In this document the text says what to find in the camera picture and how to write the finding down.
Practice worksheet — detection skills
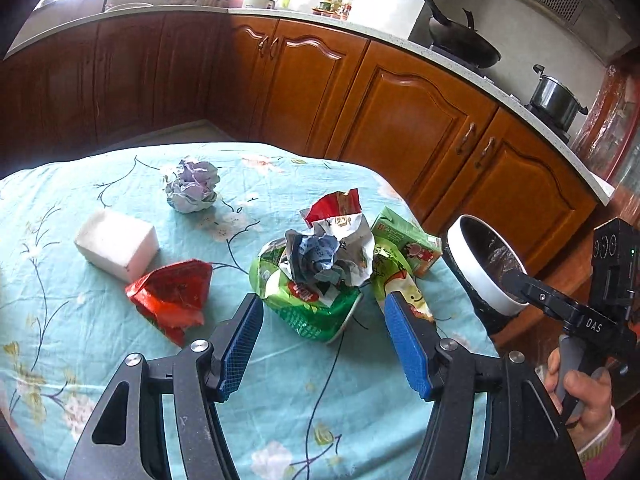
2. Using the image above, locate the black bin with white rim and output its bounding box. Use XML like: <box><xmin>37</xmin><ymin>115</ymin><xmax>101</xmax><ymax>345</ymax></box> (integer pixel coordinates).
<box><xmin>445</xmin><ymin>214</ymin><xmax>531</xmax><ymax>336</ymax></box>

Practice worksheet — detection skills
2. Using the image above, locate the red snack wrapper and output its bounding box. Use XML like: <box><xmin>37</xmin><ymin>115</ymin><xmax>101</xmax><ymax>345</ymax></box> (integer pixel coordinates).
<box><xmin>125</xmin><ymin>259</ymin><xmax>214</xmax><ymax>348</ymax></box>

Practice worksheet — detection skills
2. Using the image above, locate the person's right forearm pink sleeve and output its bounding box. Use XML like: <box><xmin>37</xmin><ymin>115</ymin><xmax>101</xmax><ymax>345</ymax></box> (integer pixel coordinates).
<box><xmin>575</xmin><ymin>407</ymin><xmax>627</xmax><ymax>480</ymax></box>

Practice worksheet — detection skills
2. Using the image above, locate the steel pot with lid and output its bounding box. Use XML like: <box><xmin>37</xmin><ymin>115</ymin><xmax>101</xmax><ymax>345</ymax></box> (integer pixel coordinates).
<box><xmin>527</xmin><ymin>64</ymin><xmax>590</xmax><ymax>128</ymax></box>

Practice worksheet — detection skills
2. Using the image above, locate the green juice carton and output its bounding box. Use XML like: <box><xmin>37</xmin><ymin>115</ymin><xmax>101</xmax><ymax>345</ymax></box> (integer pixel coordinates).
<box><xmin>371</xmin><ymin>206</ymin><xmax>443</xmax><ymax>278</ymax></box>

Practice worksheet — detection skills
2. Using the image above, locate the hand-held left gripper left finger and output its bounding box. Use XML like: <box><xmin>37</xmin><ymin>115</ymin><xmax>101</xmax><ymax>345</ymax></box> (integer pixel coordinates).
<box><xmin>65</xmin><ymin>292</ymin><xmax>264</xmax><ymax>480</ymax></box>

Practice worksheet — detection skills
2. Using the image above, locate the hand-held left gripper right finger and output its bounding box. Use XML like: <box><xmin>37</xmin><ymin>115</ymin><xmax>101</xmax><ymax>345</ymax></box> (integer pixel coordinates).
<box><xmin>384</xmin><ymin>291</ymin><xmax>586</xmax><ymax>480</ymax></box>

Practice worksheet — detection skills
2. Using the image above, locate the row of wooden cabinet doors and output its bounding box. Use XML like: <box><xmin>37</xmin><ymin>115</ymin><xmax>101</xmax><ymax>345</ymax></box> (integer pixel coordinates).
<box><xmin>0</xmin><ymin>10</ymin><xmax>601</xmax><ymax>281</ymax></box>

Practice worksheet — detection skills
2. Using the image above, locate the teal floral tablecloth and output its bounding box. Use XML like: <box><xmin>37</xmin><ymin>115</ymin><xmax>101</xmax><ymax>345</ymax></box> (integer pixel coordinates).
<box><xmin>0</xmin><ymin>141</ymin><xmax>496</xmax><ymax>480</ymax></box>

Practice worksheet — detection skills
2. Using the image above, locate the red plastic cover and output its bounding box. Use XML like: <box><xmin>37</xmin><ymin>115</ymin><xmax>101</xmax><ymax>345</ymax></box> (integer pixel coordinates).
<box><xmin>570</xmin><ymin>55</ymin><xmax>640</xmax><ymax>196</ymax></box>

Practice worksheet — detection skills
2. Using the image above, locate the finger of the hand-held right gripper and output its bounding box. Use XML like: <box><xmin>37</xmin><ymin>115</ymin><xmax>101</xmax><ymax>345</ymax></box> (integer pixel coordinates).
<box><xmin>501</xmin><ymin>270</ymin><xmax>625</xmax><ymax>345</ymax></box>

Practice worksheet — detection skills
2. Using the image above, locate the red and white wrapper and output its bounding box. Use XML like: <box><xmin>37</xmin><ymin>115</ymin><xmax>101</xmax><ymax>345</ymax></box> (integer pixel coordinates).
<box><xmin>299</xmin><ymin>188</ymin><xmax>376</xmax><ymax>281</ymax></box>

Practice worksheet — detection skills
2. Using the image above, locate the crumpled purple paper ball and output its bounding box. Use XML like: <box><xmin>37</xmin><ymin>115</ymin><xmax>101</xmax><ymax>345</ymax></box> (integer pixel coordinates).
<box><xmin>162</xmin><ymin>156</ymin><xmax>222</xmax><ymax>214</ymax></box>

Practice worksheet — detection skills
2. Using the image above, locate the green snack bag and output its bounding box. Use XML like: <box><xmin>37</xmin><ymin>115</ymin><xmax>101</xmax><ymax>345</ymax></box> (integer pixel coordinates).
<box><xmin>248</xmin><ymin>240</ymin><xmax>366</xmax><ymax>345</ymax></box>

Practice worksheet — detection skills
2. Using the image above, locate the black wok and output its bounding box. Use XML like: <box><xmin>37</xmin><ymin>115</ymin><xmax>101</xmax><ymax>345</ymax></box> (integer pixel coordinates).
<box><xmin>411</xmin><ymin>0</ymin><xmax>502</xmax><ymax>70</ymax></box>

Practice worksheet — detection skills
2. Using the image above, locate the white foam block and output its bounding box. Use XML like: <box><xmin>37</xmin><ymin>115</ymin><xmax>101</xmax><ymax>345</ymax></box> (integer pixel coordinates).
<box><xmin>74</xmin><ymin>210</ymin><xmax>161</xmax><ymax>283</ymax></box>

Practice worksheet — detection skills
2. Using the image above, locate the gas stove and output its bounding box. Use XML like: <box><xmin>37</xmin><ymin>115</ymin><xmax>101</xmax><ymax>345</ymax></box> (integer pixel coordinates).
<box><xmin>430</xmin><ymin>45</ymin><xmax>573</xmax><ymax>143</ymax></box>

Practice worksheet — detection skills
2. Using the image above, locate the person's right hand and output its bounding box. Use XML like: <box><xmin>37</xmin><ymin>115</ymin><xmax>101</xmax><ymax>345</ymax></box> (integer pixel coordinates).
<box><xmin>544</xmin><ymin>347</ymin><xmax>618</xmax><ymax>453</ymax></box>

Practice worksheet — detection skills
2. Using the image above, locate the blue white paper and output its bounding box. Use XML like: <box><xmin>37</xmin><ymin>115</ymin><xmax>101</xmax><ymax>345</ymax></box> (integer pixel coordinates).
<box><xmin>284</xmin><ymin>229</ymin><xmax>343</xmax><ymax>293</ymax></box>

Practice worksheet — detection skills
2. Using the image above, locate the speckled white countertop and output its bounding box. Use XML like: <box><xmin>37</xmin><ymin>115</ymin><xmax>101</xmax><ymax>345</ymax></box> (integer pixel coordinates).
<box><xmin>5</xmin><ymin>2</ymin><xmax>616</xmax><ymax>206</ymax></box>

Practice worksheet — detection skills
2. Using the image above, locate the green drink pouch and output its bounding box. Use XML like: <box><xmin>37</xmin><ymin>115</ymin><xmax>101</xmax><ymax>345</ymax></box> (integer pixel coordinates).
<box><xmin>371</xmin><ymin>255</ymin><xmax>436</xmax><ymax>323</ymax></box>

